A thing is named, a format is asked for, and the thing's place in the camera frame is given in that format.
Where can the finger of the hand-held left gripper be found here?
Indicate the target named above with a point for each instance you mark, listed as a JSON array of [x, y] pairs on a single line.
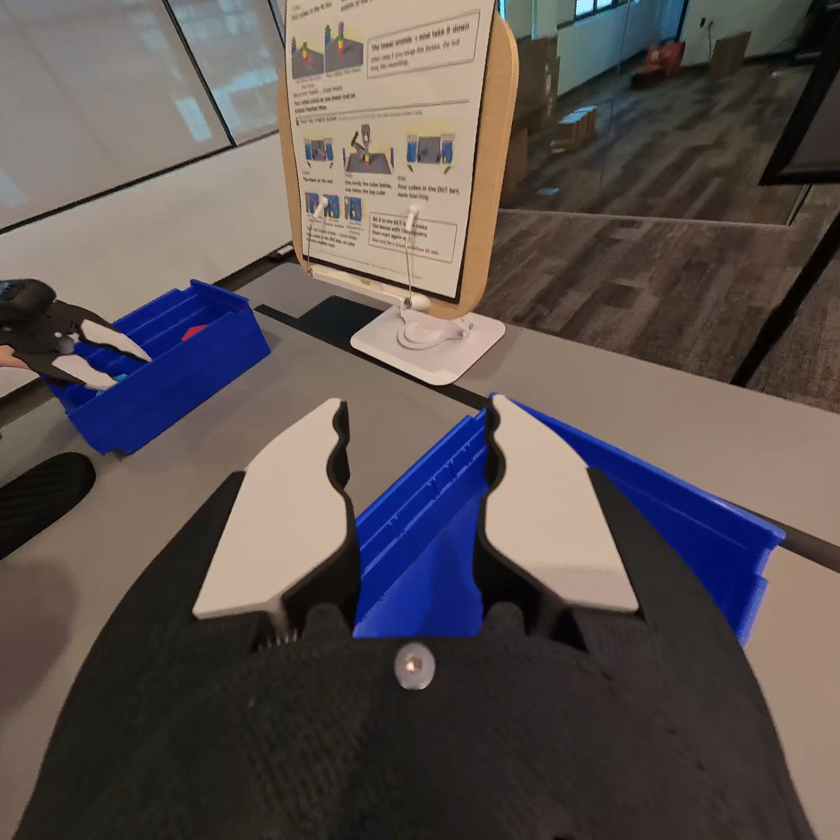
[[112, 341], [85, 378]]

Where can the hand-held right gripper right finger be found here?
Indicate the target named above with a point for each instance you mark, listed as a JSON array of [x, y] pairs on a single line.
[[562, 532]]

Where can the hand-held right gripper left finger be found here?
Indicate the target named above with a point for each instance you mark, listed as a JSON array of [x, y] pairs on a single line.
[[269, 532]]

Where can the teal magnetic cube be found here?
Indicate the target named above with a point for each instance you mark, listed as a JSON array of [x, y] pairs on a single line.
[[116, 381]]

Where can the blue plastic bin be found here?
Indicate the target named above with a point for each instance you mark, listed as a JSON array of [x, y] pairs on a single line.
[[420, 538], [171, 368]]

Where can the red magnetic cube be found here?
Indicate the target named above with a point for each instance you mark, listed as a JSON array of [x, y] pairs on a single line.
[[194, 332]]

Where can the black textured mat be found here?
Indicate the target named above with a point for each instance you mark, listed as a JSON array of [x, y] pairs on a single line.
[[40, 499]]

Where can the white sign stand base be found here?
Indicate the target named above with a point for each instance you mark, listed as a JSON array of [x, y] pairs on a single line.
[[427, 344]]

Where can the window with roller blind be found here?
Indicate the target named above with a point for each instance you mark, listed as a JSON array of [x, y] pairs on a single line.
[[105, 79]]

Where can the wooden instruction sign board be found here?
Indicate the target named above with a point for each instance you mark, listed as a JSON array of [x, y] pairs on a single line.
[[394, 131]]

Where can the flat cardboard box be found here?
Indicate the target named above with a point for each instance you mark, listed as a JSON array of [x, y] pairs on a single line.
[[572, 129]]

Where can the stacked cardboard boxes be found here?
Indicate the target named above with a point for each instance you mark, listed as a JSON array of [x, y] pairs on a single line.
[[532, 92]]

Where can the black sign stand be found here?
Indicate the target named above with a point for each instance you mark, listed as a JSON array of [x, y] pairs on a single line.
[[801, 145]]

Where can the small red floor appliance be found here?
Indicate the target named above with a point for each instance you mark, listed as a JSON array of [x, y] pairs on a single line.
[[656, 63]]

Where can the small cardboard box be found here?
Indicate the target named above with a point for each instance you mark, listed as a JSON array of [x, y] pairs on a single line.
[[729, 50]]

